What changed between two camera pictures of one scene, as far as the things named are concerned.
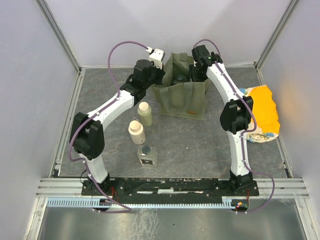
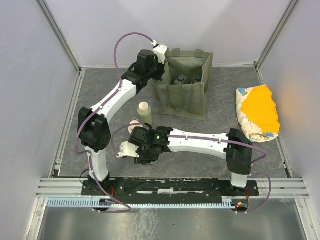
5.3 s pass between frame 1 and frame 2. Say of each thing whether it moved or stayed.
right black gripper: moved
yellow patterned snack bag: stayed
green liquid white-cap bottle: stayed
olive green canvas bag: stayed
